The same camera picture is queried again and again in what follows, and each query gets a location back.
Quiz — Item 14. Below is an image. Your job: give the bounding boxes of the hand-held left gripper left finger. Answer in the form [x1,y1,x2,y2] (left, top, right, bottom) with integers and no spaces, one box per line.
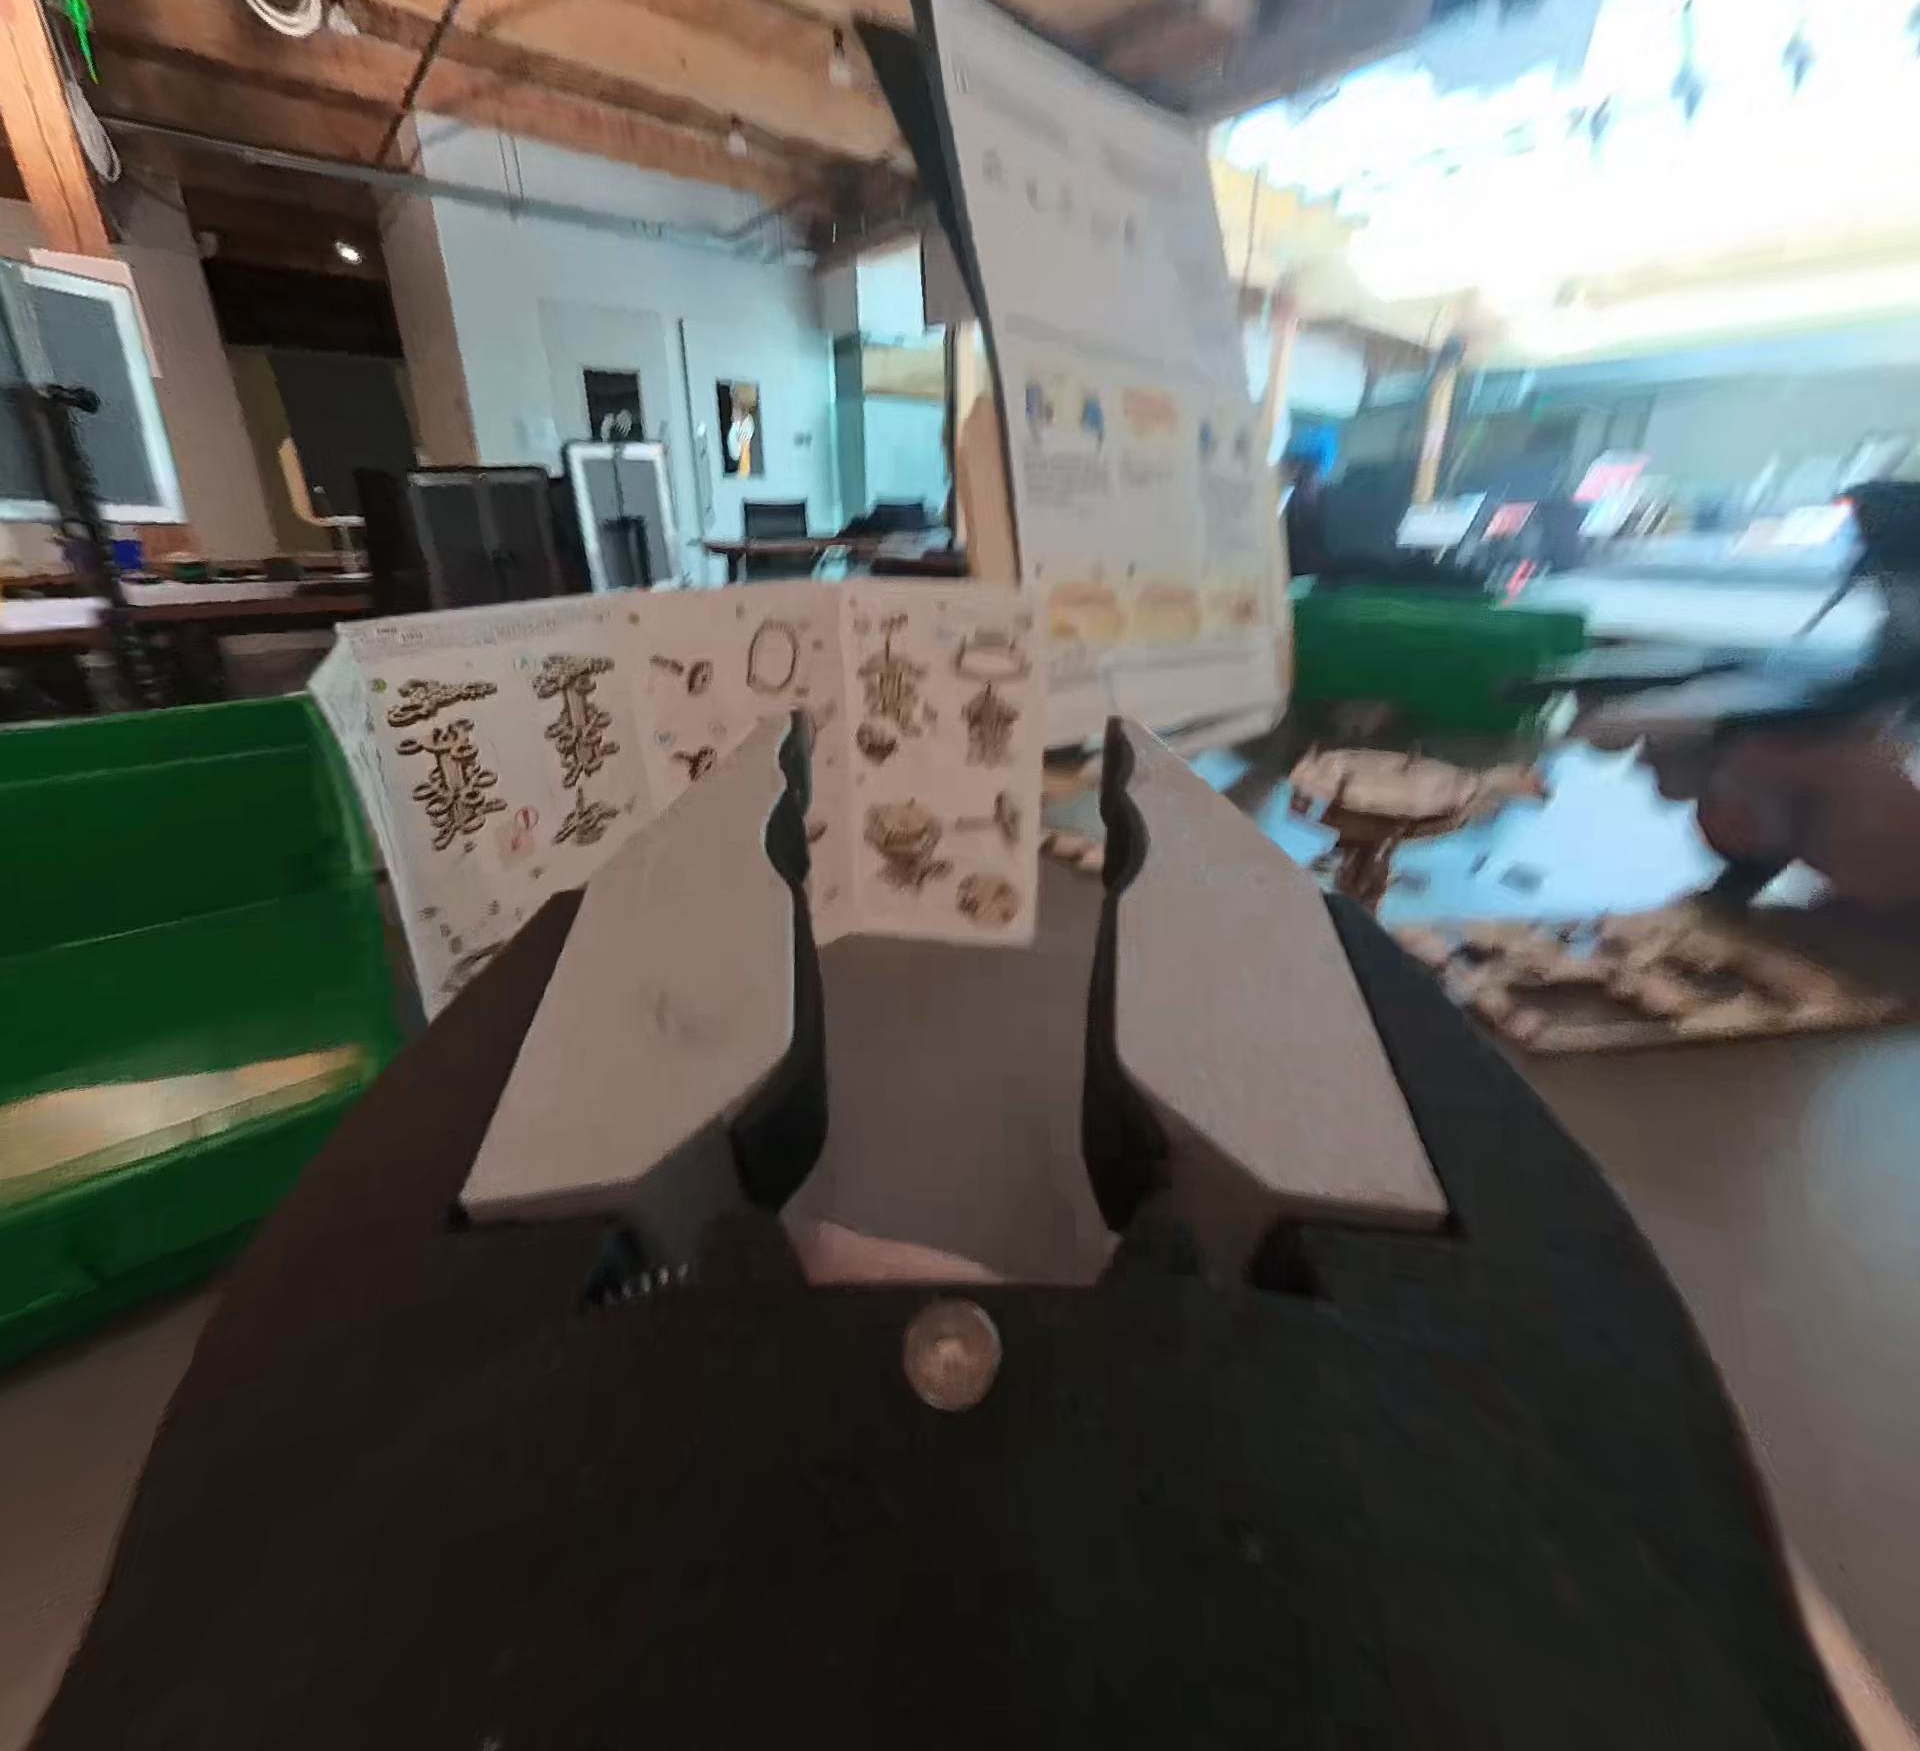
[457,712,828,1231]

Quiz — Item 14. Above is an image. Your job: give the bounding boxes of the white framed window panel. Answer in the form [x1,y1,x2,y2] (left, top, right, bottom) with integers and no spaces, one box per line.
[0,253,193,530]

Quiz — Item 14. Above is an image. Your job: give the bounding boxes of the white printed instruction sheets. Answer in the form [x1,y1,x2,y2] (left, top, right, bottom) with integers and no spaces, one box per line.
[852,0,1298,749]

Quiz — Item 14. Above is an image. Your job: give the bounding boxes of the white framed board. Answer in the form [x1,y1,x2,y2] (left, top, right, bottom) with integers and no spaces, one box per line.
[565,435,684,593]

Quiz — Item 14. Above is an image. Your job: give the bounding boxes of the folded assembly instruction leaflet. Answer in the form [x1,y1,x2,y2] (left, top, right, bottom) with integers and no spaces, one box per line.
[311,580,1049,1025]

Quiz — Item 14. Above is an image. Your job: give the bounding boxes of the black cabinet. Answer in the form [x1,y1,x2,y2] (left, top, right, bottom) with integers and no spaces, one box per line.
[355,466,585,617]

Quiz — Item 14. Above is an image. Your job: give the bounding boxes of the instruction board on stand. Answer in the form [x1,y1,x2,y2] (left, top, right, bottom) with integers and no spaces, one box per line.
[946,350,1035,593]

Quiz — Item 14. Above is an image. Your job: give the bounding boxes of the green plastic bin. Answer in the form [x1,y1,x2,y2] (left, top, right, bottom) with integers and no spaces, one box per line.
[0,691,410,1375]
[1287,580,1593,741]

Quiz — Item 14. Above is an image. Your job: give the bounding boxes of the wooden sheet with cloud cutouts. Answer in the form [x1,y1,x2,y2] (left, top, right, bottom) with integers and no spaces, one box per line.
[1393,902,1916,1057]

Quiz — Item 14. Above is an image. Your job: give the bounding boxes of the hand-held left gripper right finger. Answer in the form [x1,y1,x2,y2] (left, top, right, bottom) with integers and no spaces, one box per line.
[1081,712,1444,1235]

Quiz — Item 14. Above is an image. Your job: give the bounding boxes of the round wooden model assembly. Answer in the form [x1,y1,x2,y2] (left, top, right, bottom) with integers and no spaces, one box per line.
[1287,741,1537,914]

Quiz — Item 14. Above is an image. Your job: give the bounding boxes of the person's right hand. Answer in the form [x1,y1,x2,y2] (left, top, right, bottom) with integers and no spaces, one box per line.
[1699,726,1920,902]

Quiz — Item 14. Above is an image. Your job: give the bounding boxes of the black tripod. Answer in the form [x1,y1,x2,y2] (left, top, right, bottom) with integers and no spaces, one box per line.
[0,386,173,724]

